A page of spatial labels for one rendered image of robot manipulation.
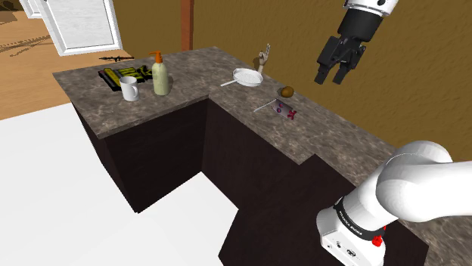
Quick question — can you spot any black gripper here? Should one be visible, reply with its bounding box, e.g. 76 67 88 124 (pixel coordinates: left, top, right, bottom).
314 8 385 85

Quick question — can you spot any brown kiwi fruit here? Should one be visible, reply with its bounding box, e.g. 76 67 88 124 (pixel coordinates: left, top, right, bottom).
277 85 296 99

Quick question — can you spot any beige hand figure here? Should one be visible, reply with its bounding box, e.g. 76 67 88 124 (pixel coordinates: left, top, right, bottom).
253 43 272 74

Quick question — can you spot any thin silver stick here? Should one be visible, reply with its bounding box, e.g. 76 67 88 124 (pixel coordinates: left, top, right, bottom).
253 97 278 113

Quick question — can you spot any white frying pan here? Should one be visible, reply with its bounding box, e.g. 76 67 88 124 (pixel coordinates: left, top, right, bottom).
220 67 264 88

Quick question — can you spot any cream soap bottle orange pump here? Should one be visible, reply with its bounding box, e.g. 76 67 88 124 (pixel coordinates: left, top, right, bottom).
148 51 172 97

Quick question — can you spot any dark brown kitchen counter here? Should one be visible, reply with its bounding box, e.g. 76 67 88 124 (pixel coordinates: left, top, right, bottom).
52 45 472 266

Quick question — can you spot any white mug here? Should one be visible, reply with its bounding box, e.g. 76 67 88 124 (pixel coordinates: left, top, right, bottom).
119 76 141 102

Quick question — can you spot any thin black branch-shaped object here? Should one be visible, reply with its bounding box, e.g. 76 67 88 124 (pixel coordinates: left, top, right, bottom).
98 54 135 63

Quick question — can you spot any white framed door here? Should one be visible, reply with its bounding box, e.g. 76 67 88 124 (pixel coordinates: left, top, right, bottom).
19 0 124 57

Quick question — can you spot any brown wooden post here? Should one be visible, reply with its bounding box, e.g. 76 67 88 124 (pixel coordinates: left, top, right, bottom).
180 0 196 52

